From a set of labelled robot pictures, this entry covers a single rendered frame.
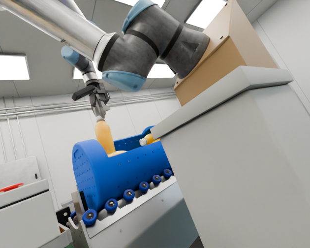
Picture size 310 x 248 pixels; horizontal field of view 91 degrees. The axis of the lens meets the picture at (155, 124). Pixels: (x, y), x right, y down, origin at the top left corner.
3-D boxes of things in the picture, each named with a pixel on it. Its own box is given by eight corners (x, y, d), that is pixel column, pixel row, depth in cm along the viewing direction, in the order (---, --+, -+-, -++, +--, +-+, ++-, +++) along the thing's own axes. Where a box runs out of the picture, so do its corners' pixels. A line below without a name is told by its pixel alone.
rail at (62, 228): (72, 241, 37) (69, 228, 37) (69, 243, 36) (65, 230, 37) (53, 226, 65) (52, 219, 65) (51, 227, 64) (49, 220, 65)
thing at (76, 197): (93, 224, 53) (82, 188, 55) (86, 228, 51) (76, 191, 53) (85, 222, 60) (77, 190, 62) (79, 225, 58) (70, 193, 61)
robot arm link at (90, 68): (72, 58, 79) (82, 66, 88) (78, 76, 77) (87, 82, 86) (85, 51, 79) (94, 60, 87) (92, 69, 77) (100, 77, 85)
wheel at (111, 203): (110, 195, 56) (109, 198, 57) (102, 204, 52) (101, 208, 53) (120, 201, 55) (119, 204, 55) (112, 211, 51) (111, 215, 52)
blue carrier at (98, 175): (222, 145, 108) (204, 109, 113) (107, 215, 48) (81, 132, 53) (191, 155, 128) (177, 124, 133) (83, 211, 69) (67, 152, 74)
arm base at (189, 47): (211, 28, 49) (187, 8, 46) (207, 54, 40) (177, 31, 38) (183, 62, 61) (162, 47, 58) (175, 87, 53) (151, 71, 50)
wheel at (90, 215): (94, 205, 51) (93, 209, 52) (79, 213, 48) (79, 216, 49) (100, 216, 48) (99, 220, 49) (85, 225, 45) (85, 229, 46)
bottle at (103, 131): (115, 156, 75) (107, 121, 80) (117, 153, 69) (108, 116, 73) (100, 160, 72) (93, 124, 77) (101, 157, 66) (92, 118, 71)
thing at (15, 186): (24, 187, 27) (23, 180, 28) (-4, 196, 25) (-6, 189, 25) (24, 188, 30) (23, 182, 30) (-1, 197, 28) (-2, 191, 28)
